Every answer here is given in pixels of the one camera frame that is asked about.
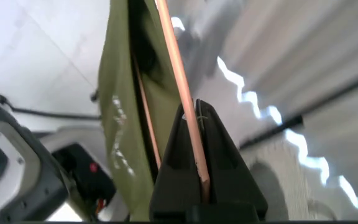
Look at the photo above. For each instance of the green garment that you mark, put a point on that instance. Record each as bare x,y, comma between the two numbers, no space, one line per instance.
117,93

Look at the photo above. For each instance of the black clothes rack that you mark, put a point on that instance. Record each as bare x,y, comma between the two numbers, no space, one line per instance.
269,133

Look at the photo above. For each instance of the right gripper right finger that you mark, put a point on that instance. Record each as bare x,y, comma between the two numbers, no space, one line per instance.
232,180

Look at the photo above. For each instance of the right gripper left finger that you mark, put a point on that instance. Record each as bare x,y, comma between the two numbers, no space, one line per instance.
172,186

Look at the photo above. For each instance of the white curtain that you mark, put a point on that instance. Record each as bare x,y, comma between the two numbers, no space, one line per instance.
306,46

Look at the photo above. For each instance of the white laundry basket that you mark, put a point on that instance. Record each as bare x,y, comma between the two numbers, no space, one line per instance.
278,186

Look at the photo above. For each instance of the pink clothes hanger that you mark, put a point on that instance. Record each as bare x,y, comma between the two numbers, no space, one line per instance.
179,77

